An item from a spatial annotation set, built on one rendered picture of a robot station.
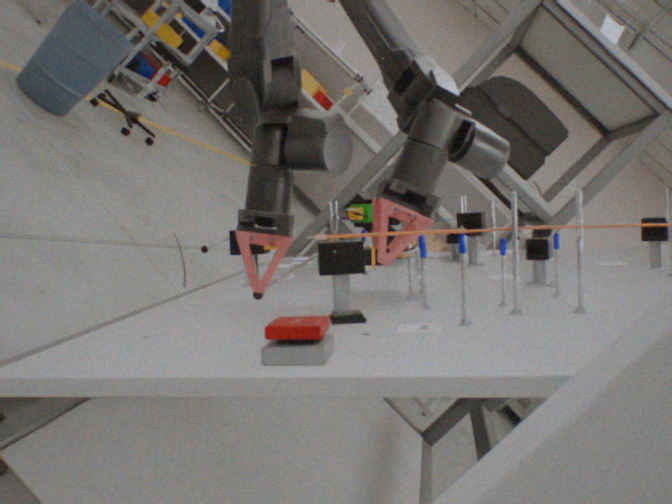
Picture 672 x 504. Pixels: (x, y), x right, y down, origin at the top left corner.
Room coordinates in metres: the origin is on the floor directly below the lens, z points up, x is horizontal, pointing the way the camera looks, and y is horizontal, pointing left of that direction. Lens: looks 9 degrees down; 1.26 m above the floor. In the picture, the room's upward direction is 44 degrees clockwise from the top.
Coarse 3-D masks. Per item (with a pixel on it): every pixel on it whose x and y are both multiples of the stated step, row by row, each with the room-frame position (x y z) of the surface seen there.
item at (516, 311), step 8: (512, 192) 0.76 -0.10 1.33; (512, 200) 0.76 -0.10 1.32; (512, 208) 0.76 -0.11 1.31; (512, 216) 0.76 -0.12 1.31; (512, 224) 0.76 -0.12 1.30; (512, 232) 0.76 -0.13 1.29; (512, 240) 0.75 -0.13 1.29; (512, 248) 0.75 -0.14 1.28; (512, 256) 0.75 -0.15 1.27; (512, 312) 0.74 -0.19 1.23; (520, 312) 0.74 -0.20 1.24
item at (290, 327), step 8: (280, 320) 0.56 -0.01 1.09; (288, 320) 0.56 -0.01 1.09; (296, 320) 0.55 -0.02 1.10; (304, 320) 0.55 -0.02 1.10; (312, 320) 0.55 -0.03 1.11; (320, 320) 0.55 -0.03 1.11; (328, 320) 0.57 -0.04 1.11; (264, 328) 0.53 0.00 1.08; (272, 328) 0.53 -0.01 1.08; (280, 328) 0.53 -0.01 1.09; (288, 328) 0.53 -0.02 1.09; (296, 328) 0.53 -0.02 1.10; (304, 328) 0.53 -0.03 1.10; (312, 328) 0.53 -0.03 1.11; (320, 328) 0.53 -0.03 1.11; (328, 328) 0.57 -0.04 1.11; (272, 336) 0.53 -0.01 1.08; (280, 336) 0.53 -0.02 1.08; (288, 336) 0.53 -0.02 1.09; (296, 336) 0.53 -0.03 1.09; (304, 336) 0.53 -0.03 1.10; (312, 336) 0.53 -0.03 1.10; (320, 336) 0.53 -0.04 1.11
